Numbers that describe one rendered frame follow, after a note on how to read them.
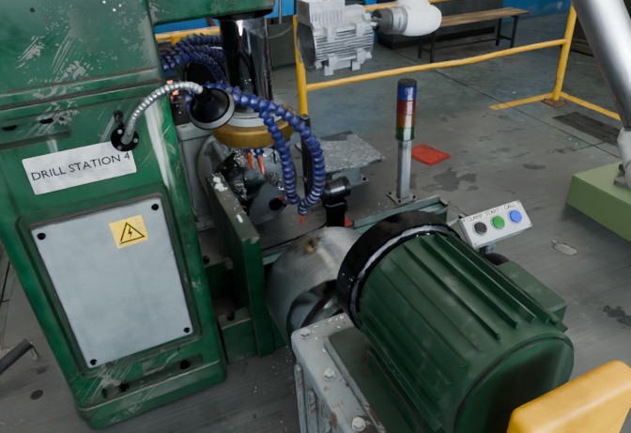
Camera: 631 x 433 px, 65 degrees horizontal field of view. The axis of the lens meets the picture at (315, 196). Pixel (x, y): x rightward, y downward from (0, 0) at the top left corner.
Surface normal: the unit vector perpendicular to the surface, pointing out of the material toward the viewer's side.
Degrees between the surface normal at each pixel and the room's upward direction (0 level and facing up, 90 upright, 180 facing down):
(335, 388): 0
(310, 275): 28
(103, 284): 90
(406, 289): 41
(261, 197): 90
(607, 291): 0
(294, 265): 36
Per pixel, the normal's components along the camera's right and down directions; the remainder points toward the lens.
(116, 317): 0.41, 0.46
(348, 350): -0.05, -0.85
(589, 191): -0.93, 0.23
